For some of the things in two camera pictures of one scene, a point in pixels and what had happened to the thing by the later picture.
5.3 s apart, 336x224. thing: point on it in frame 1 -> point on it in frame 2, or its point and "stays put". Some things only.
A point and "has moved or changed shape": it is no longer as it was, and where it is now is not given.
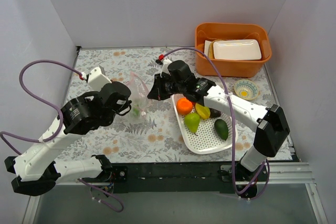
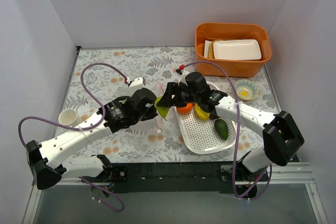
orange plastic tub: x=236 y=50 stays put
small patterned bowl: x=246 y=89 stays put
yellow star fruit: x=203 y=112 stays put
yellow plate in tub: x=211 y=52 stays put
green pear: x=192 y=120 -> x=162 y=111
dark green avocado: x=221 y=128 stays put
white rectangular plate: x=237 y=50 stays put
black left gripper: x=122 y=106 -> x=148 y=107
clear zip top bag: x=142 y=106 has moved or changed shape
